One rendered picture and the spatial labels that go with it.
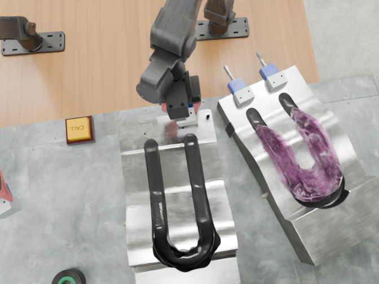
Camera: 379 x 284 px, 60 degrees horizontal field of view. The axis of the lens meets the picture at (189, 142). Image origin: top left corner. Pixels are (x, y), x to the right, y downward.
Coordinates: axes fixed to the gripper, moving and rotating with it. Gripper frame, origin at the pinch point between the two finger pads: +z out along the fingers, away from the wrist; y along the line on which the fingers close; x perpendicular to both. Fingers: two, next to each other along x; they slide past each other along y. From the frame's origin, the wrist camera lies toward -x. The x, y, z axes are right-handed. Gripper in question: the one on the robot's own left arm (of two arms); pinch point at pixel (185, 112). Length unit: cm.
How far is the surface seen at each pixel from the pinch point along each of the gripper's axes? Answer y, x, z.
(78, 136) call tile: -32.1, 3.4, 5.7
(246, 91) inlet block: 17.4, 9.0, 6.0
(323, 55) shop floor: 76, 93, 78
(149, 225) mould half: -12.8, -24.6, 10.2
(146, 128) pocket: -12.0, 2.3, 6.3
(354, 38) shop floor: 97, 101, 78
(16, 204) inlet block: -44.4, -17.3, 2.7
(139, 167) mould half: -14.7, -9.1, 7.8
